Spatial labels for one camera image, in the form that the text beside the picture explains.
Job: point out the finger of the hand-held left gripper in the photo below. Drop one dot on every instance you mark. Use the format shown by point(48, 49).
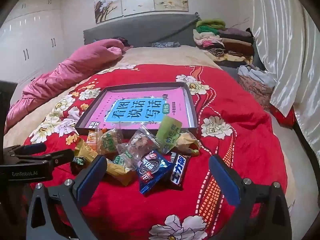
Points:
point(58, 158)
point(27, 149)

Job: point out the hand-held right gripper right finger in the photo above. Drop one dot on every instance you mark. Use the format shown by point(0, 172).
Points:
point(222, 180)

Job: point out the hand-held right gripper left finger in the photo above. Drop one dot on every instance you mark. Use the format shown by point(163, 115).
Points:
point(91, 180)

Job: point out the black and green snack packet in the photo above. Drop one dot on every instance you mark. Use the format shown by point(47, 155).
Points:
point(78, 163)

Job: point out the small yellow snack packet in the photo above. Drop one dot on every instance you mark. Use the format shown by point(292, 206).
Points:
point(83, 150)

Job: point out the long gold wafer packet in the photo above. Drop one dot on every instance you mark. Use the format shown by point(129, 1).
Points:
point(120, 173)

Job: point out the orange rice cracker packet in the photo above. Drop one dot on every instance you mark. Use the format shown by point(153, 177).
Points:
point(92, 138)

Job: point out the round rice cake packet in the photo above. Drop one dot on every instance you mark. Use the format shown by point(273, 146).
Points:
point(108, 143)

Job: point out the clear pastry packet green label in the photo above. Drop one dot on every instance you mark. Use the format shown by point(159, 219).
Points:
point(126, 157)

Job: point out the clear silver candy packet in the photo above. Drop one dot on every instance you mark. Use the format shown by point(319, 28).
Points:
point(179, 170)

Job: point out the dark cardboard box tray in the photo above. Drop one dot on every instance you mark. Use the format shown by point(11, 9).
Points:
point(90, 110)

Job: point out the blue cookie packet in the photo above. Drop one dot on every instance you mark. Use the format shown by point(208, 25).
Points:
point(152, 171)

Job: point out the clear packet with brown pastry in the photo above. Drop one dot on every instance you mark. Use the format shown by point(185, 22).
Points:
point(145, 141)

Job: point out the red floral blanket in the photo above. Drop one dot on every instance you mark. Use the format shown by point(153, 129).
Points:
point(237, 142)

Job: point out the red fabric bundle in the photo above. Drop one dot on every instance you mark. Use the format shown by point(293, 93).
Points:
point(283, 116)

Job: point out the pink and blue book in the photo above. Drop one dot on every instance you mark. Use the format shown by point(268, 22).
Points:
point(130, 95)

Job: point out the floral cloth bag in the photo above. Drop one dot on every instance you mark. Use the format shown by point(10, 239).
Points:
point(255, 92)

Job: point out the pink pillow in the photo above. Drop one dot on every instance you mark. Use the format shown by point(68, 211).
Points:
point(75, 65)

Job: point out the light blue crumpled cloth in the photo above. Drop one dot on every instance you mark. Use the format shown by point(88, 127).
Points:
point(257, 76)

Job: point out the white wardrobe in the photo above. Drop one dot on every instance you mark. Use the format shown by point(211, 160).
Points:
point(30, 37)

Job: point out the dark purple cloth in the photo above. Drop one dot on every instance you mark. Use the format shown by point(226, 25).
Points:
point(122, 42)

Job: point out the stack of folded clothes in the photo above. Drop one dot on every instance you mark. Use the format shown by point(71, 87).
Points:
point(225, 40)

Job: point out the dark patterned cloth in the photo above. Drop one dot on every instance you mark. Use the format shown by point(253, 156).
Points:
point(165, 44)

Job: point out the white satin curtain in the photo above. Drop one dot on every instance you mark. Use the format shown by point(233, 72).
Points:
point(287, 42)

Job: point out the grey headboard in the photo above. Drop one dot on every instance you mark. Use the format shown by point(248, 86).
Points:
point(150, 30)

